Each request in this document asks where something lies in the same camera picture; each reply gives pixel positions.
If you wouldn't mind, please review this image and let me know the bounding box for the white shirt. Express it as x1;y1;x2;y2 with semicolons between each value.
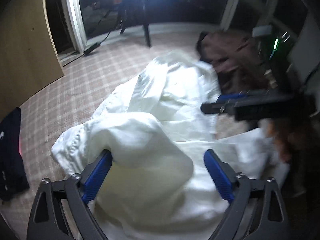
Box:
51;52;281;239

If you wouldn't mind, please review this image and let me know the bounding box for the right hand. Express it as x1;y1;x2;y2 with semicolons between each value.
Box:
265;119;310;164

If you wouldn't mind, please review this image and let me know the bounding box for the brown fleece garment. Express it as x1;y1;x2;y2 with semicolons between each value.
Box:
196;30;269;94

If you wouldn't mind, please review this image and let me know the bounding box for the black bag with logo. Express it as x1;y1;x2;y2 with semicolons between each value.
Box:
0;107;29;202

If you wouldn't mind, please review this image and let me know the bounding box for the pink plaid bed sheet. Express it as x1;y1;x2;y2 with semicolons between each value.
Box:
0;31;253;240

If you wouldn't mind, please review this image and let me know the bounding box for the black power adapter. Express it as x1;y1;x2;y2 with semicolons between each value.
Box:
84;42;101;56

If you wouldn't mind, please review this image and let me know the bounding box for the light wooden board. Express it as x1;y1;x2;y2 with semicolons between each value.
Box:
1;0;64;118

